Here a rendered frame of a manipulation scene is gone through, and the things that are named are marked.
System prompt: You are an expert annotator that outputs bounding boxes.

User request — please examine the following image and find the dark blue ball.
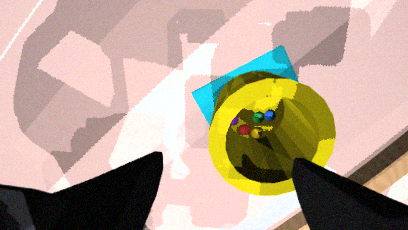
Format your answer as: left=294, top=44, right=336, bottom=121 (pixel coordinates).
left=264, top=110, right=276, bottom=121

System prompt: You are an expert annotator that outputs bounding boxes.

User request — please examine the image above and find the yellow cup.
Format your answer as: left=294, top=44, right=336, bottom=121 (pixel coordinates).
left=209, top=70, right=336, bottom=196

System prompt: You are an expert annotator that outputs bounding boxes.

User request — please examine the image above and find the red marble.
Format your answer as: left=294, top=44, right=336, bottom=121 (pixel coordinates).
left=240, top=124, right=251, bottom=135

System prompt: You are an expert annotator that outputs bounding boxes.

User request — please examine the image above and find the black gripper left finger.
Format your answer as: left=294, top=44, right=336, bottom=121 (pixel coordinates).
left=0, top=151, right=164, bottom=230

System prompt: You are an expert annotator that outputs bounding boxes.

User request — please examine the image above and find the light wooden bar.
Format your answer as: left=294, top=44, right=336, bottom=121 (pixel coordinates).
left=274, top=130, right=408, bottom=230

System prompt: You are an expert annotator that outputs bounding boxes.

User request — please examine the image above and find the yellow marble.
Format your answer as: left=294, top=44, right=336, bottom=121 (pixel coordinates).
left=251, top=128, right=262, bottom=139

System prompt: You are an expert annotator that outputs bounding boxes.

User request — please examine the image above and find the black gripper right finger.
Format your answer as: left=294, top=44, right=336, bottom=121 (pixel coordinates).
left=291, top=158, right=408, bottom=230

